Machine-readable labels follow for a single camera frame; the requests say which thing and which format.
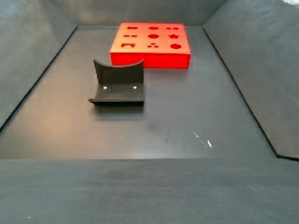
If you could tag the black curved holder stand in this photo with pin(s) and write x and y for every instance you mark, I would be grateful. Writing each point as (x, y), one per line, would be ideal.
(120, 83)

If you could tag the red shape-sorter box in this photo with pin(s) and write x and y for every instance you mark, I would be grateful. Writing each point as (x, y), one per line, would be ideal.
(157, 43)

